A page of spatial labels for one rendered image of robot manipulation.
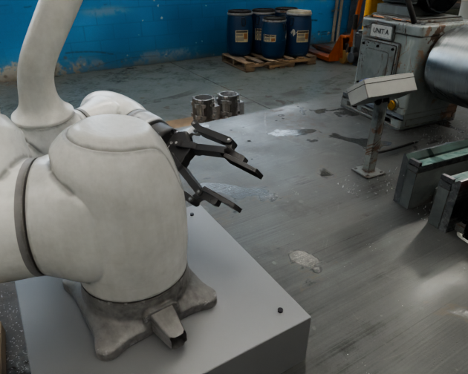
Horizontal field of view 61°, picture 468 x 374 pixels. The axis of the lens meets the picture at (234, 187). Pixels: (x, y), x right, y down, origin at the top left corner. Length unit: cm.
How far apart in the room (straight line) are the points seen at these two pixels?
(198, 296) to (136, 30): 579
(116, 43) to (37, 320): 568
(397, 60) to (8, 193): 133
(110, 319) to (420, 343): 49
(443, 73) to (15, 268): 129
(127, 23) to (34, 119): 550
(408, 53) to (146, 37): 512
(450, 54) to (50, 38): 115
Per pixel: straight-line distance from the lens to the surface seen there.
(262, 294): 63
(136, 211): 46
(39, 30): 73
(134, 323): 57
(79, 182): 46
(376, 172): 122
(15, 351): 190
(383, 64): 159
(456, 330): 80
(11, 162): 54
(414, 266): 90
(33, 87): 73
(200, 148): 70
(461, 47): 145
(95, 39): 611
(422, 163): 105
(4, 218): 51
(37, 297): 69
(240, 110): 357
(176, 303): 57
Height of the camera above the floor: 134
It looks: 30 degrees down
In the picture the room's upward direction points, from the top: straight up
